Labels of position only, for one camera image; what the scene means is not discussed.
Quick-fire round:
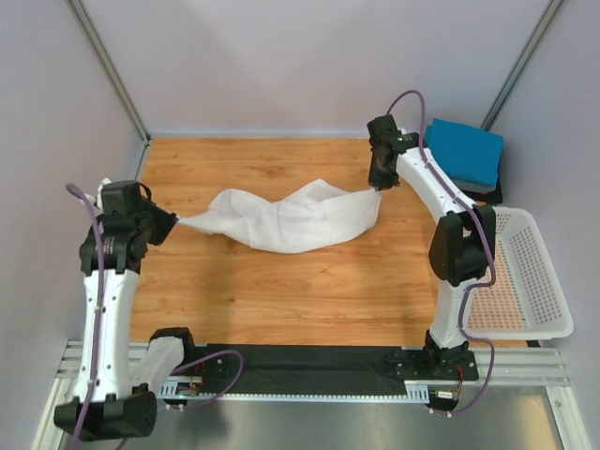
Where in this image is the white t-shirt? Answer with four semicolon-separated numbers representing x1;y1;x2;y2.
179;179;382;254

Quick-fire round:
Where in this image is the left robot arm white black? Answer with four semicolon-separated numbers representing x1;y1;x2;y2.
53;180;198;443

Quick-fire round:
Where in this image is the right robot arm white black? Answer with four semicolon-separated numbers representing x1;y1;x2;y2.
367;114;496;380

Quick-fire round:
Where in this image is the folded black t-shirt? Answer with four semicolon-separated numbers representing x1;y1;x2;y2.
463;178;503;205

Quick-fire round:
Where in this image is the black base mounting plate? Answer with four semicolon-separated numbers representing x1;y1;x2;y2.
174;344;469;397

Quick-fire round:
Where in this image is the white plastic perforated basket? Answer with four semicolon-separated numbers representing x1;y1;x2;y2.
466;206;574;340

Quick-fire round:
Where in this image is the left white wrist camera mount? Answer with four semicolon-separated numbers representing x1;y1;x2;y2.
88;178;112;211

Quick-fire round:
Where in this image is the left aluminium corner post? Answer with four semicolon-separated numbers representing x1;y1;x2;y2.
66;0;151;144

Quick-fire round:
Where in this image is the aluminium corner post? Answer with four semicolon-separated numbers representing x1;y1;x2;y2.
480;0;568;131
66;0;151;144

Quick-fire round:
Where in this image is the right aluminium corner post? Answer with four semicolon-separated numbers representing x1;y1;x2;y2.
480;0;568;131

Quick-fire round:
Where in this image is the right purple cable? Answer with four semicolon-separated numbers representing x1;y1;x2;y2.
386;88;497;418

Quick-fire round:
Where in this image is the grey slotted cable duct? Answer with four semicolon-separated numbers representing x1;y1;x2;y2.
154;380;432;403

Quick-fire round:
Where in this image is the aluminium frame rail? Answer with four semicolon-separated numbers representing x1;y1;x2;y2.
58;340;572;388

